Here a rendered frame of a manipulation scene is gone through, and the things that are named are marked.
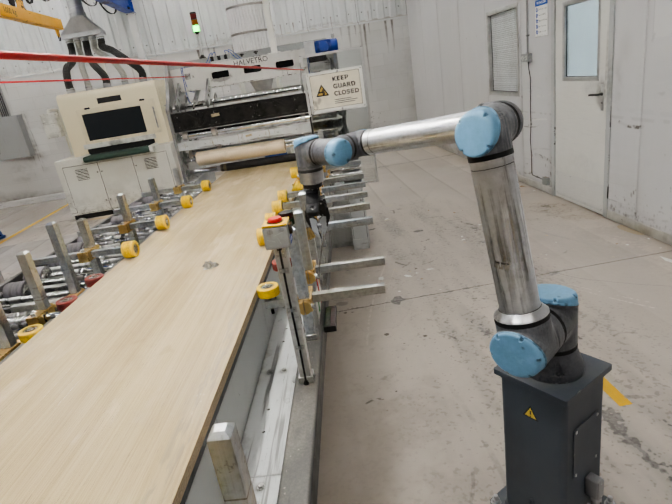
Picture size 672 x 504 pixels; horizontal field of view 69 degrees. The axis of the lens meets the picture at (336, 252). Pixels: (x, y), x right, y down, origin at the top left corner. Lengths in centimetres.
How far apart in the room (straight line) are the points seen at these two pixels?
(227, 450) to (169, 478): 35
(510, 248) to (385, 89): 958
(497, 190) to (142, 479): 103
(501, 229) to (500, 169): 15
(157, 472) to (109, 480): 10
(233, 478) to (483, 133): 94
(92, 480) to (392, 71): 1019
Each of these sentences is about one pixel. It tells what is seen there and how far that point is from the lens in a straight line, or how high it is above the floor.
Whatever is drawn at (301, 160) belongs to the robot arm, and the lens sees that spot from 176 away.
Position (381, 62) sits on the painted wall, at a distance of 1081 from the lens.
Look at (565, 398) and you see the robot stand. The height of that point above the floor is 60.
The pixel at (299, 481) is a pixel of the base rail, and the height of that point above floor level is 70.
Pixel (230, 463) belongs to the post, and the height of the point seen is 109.
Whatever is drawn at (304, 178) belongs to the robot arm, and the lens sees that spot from 177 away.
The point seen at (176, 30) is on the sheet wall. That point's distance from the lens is 1085.
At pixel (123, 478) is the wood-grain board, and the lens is 114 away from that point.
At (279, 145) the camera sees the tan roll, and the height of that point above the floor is 106.
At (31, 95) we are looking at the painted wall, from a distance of 1171.
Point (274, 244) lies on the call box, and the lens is 136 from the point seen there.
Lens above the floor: 158
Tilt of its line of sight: 20 degrees down
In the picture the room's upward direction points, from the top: 9 degrees counter-clockwise
